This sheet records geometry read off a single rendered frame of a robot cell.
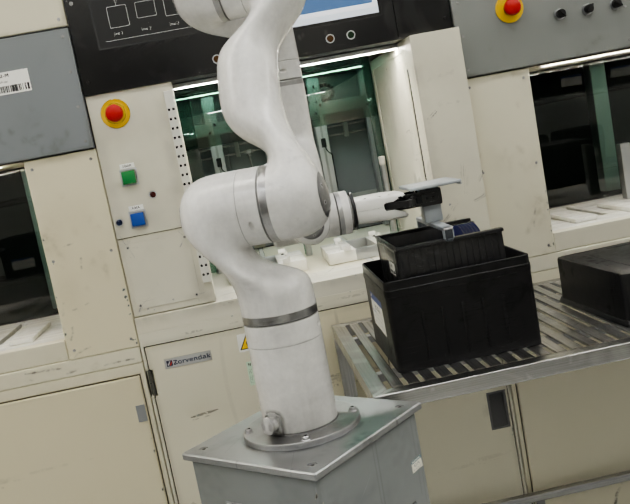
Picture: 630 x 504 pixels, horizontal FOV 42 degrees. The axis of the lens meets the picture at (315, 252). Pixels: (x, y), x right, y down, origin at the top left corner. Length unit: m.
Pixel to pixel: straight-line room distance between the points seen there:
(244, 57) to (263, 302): 0.39
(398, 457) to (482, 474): 0.89
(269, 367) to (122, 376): 0.84
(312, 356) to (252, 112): 0.39
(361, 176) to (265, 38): 1.60
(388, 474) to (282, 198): 0.46
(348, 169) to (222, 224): 1.69
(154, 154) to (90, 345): 0.48
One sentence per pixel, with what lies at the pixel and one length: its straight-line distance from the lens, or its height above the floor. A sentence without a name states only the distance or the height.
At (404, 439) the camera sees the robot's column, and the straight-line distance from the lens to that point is 1.36.
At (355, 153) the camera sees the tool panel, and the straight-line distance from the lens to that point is 2.90.
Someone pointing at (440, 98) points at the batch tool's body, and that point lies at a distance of 1.99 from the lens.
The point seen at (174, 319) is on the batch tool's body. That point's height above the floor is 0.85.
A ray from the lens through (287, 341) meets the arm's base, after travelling 1.26.
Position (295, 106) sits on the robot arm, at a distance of 1.55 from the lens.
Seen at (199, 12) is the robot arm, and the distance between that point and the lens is 1.44.
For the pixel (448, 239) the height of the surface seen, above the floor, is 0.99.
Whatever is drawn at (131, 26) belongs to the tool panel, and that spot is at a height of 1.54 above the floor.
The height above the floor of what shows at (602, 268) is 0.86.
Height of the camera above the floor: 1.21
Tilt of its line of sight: 8 degrees down
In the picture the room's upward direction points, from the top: 11 degrees counter-clockwise
